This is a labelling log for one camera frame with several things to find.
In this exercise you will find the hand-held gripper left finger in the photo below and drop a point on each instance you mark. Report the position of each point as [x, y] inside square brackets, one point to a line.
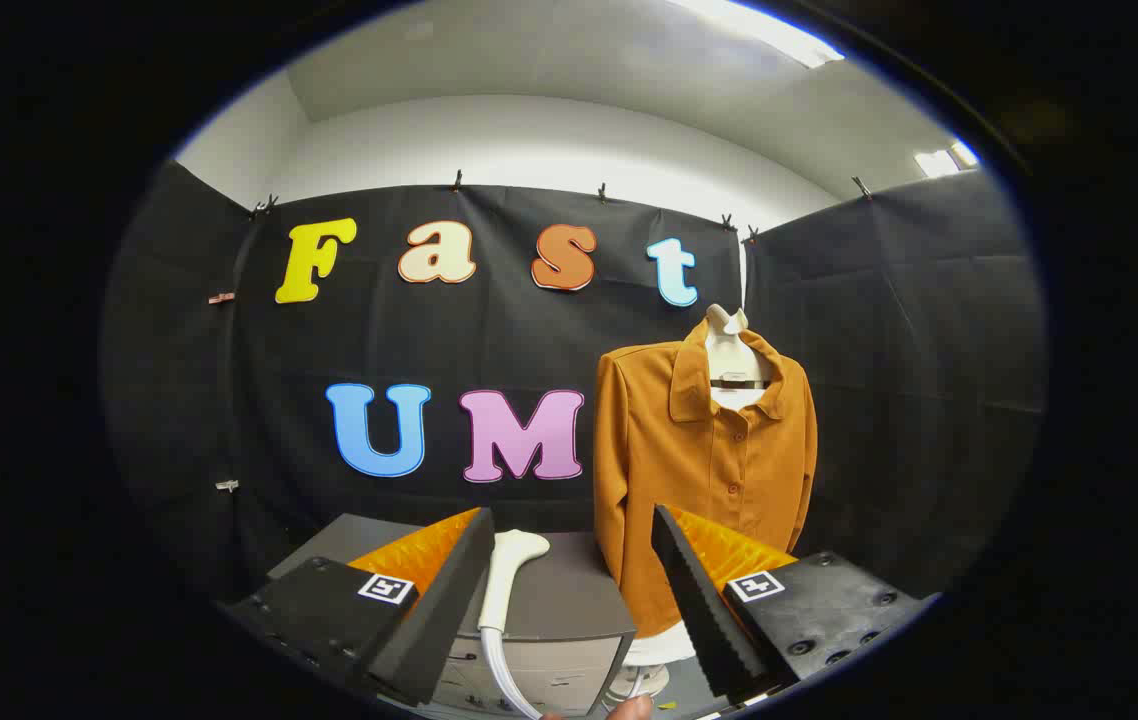
[449, 610]

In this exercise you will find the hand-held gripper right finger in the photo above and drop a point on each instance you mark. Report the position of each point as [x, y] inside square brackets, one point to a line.
[704, 610]

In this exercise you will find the white garment steamer head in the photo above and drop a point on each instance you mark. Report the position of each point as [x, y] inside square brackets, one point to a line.
[507, 580]

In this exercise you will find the orange button-up shirt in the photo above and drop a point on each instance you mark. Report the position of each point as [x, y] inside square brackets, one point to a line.
[689, 470]

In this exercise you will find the white steamer base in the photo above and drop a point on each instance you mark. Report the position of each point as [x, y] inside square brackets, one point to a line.
[654, 648]

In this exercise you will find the grey cabinet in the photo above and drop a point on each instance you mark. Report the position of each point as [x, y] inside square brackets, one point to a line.
[569, 590]

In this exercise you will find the row of black backdrop clips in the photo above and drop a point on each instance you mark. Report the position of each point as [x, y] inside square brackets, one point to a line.
[456, 182]

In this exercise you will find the small ceiling light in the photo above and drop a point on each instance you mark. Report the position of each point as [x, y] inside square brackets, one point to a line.
[944, 158]

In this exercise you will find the long ceiling light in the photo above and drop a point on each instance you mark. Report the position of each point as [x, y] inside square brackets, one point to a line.
[759, 28]

